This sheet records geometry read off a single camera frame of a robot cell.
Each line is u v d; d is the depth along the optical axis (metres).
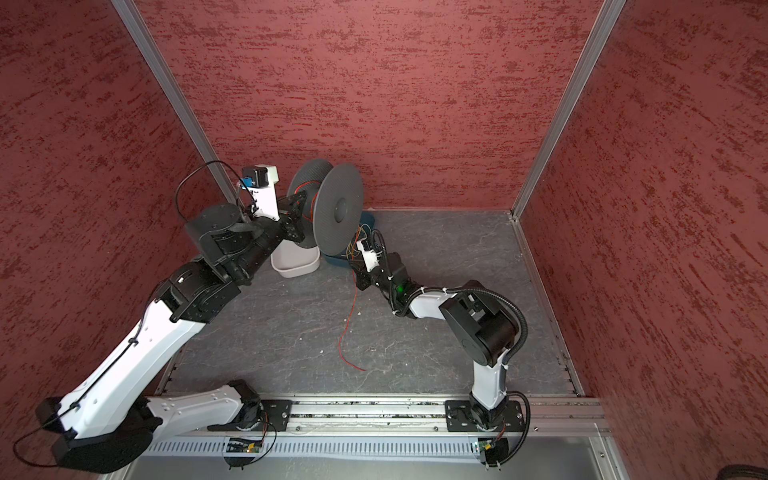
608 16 0.71
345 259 1.03
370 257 0.79
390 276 0.69
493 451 0.71
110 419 0.38
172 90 0.85
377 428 0.73
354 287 0.82
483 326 0.50
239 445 0.73
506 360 0.52
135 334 0.39
